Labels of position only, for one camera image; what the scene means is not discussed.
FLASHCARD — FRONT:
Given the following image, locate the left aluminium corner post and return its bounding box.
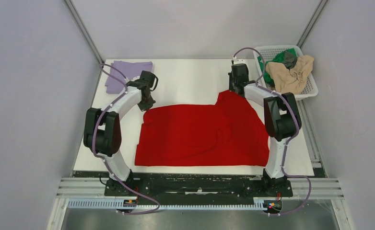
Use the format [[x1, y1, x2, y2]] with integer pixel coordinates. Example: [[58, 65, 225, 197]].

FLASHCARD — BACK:
[[63, 0, 105, 64]]

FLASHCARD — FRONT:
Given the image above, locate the right aluminium corner post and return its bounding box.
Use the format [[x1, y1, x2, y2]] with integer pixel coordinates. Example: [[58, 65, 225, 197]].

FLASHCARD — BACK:
[[296, 0, 329, 48]]

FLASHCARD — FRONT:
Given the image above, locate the green t shirt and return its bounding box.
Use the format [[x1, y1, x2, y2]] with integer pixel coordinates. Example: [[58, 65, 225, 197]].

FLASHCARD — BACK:
[[257, 48, 297, 88]]

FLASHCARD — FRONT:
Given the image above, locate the beige t shirt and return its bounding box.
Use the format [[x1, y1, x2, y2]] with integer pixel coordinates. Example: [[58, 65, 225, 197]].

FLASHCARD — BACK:
[[266, 55, 315, 94]]

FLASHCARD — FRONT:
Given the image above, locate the aluminium corner post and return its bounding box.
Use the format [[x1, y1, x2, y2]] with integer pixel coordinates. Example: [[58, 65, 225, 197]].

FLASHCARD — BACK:
[[63, 0, 105, 64], [296, 0, 329, 48]]

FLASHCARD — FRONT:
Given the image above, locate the grey t shirt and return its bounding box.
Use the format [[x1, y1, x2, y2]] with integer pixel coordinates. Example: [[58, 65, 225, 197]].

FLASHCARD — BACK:
[[282, 50, 297, 69]]

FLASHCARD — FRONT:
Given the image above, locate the white slotted cable duct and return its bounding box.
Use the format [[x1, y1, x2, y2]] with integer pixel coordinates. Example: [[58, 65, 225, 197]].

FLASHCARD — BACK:
[[68, 198, 267, 211]]

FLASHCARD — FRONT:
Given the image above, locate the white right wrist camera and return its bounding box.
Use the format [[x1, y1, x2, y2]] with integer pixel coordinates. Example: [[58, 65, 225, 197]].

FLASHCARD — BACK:
[[231, 57, 246, 65]]

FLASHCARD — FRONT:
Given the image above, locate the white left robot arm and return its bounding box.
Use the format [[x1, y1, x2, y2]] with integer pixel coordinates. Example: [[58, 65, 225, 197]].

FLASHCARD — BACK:
[[83, 71, 158, 195]]

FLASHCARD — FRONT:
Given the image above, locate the red t shirt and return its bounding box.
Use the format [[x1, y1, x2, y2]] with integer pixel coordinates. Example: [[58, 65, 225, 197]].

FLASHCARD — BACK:
[[135, 91, 269, 167]]

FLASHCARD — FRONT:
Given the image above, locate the folded lilac t shirt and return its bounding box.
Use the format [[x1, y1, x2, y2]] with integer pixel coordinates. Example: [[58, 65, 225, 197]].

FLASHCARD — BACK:
[[105, 61, 153, 94]]

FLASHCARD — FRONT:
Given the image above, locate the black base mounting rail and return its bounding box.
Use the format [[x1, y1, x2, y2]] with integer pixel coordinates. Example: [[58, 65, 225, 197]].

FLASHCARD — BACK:
[[91, 173, 322, 207]]

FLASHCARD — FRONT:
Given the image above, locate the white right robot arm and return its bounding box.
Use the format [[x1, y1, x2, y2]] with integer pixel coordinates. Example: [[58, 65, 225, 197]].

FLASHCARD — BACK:
[[228, 61, 302, 196]]

